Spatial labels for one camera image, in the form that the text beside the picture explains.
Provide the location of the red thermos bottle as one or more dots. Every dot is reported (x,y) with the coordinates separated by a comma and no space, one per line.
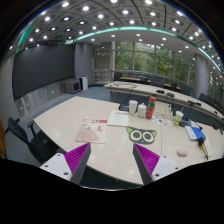
(151,106)

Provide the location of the red and white magazine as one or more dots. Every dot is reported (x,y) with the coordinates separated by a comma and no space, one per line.
(93,131)

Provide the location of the pink computer mouse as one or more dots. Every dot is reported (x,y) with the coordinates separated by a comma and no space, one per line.
(182,152)

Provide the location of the black and yellow tool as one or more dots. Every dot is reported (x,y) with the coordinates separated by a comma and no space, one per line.
(201,144)

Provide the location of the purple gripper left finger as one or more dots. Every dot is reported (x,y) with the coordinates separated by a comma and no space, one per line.
(69,166)

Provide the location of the black office chair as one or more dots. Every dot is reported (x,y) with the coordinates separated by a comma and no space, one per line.
(40,146)

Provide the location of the grey box cabinet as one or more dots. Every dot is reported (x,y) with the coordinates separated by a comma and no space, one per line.
(72,86)

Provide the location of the green and white cup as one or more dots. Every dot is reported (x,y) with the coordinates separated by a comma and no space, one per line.
(178,117)

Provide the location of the white lidded mug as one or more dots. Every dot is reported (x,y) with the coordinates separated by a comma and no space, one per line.
(142,110)

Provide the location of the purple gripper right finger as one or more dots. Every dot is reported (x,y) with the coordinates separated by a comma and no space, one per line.
(151,166)

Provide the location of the large dark wall screen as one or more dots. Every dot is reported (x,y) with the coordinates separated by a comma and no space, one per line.
(40,66)

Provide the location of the white paper booklet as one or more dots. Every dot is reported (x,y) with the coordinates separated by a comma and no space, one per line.
(118,118)

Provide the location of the white paper cup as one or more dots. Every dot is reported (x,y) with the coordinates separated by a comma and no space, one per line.
(132,107)

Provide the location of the blue book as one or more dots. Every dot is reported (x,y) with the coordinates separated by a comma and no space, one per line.
(194,133)

